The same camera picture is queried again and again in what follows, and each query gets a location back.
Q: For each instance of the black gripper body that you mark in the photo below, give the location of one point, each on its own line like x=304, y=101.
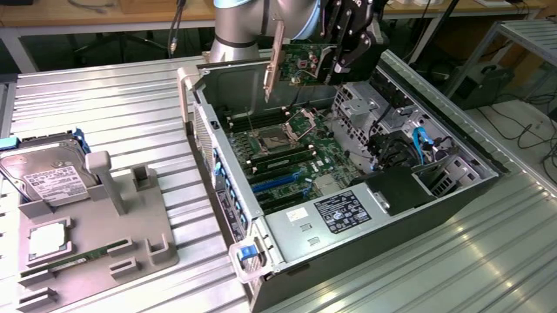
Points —
x=355, y=14

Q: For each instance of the green GPU with metal bracket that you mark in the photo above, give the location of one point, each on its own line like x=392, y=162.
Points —
x=300, y=62

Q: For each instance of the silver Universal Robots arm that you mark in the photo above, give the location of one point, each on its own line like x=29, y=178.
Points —
x=237, y=29

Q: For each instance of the perforated metal disk bay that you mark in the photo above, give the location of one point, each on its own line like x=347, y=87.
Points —
x=361, y=120

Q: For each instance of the metal socket cover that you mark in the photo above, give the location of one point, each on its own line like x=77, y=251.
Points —
x=300, y=119

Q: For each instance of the black box on floor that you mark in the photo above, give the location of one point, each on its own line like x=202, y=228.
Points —
x=490, y=84

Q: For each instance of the black RAM slot bank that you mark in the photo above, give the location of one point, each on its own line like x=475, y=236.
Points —
x=257, y=120

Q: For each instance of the thin locking lever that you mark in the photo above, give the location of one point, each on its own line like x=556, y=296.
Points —
x=252, y=122

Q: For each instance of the CPU socket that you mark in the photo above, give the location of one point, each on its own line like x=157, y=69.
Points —
x=277, y=140

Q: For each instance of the green motherboard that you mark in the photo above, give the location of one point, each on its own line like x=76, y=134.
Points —
x=324, y=156

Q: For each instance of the installed green RAM stick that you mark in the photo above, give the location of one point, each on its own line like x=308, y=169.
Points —
x=283, y=161

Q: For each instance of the metal slat side table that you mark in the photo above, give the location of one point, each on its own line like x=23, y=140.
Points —
x=528, y=32

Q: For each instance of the silver chipset heat sink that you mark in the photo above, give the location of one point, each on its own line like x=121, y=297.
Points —
x=329, y=184

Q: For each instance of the black plastic air shroud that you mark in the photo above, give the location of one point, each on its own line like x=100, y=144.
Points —
x=392, y=189

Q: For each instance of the blue expansion slot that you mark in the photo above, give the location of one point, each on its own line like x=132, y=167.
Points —
x=277, y=182

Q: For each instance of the black expansion slot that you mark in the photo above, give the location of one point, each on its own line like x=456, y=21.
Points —
x=281, y=197

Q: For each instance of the grey power supply with label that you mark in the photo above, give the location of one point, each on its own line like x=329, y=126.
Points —
x=323, y=225

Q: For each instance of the open black PC case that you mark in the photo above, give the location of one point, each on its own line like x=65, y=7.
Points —
x=331, y=247

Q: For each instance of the wooden desk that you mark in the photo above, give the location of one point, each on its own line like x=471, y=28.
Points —
x=88, y=16

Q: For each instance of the blue case latch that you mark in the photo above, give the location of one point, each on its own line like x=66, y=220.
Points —
x=246, y=253

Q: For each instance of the grey parts rack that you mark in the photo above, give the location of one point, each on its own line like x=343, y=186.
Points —
x=113, y=225

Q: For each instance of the silver hard disk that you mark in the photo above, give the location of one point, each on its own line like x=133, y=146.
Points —
x=49, y=176

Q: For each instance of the blue disk caddy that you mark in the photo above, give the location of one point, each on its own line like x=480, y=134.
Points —
x=9, y=143

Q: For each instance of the green loose RAM stick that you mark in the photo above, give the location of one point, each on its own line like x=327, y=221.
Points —
x=84, y=257

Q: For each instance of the silver CPU chip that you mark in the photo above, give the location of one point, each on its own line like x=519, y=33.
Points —
x=49, y=241

